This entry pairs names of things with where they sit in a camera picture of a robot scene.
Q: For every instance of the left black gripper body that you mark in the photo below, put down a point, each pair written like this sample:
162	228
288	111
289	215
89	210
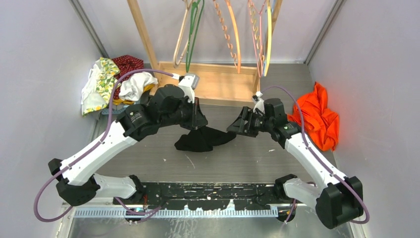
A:
186	115

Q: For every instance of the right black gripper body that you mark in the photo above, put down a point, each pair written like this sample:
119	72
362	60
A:
256	123

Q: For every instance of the black skirt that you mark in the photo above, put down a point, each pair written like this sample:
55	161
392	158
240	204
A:
203	139

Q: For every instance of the lemon print skirt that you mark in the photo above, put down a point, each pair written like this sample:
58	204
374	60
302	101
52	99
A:
96	93

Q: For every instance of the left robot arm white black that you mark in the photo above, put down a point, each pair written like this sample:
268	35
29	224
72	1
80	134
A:
78	180

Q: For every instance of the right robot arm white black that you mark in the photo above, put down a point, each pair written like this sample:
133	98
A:
335	197

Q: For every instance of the wooden hanger rack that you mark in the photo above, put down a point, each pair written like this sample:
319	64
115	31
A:
219	85

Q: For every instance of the pink hanger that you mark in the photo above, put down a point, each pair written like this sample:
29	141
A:
255	15

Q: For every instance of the beige hanger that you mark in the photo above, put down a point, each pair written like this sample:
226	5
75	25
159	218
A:
185	33

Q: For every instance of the orange wavy hanger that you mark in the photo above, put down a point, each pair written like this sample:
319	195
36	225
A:
226	35

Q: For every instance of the yellow hanger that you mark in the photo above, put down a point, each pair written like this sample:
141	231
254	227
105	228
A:
267	52

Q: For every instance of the green hanger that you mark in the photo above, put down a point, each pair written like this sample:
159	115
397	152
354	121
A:
193	36

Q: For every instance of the white garment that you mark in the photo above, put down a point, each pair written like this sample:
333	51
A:
140	79

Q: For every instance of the orange garment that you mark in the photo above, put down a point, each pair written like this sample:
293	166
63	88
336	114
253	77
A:
320	122

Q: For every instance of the mustard yellow garment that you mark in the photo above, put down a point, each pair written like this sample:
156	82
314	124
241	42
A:
129	94

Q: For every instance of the red polka dot garment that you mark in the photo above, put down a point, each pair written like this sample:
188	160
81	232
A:
126	64

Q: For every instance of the light blue plastic basket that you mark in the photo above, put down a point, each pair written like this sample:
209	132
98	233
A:
114	111

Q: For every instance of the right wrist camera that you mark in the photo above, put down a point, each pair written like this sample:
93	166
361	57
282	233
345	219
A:
259	102

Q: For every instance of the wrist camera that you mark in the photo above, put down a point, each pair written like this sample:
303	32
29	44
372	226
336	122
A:
187	83
259	102

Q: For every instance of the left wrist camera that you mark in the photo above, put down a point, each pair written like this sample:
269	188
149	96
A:
187	83

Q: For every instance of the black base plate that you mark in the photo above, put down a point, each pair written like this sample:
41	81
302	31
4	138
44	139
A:
206	196

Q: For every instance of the aluminium slotted rail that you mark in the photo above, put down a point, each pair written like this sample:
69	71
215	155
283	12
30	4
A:
229	212

